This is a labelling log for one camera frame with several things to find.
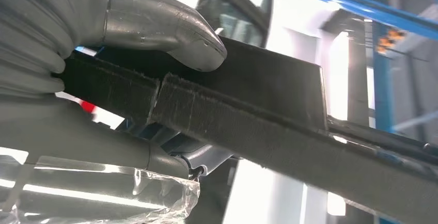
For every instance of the clear plastic film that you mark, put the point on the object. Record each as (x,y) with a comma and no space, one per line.
(102,195)

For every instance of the blue metal shelf rack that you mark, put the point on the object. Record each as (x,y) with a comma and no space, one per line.
(381,79)

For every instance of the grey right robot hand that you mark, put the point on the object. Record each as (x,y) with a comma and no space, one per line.
(154,17)

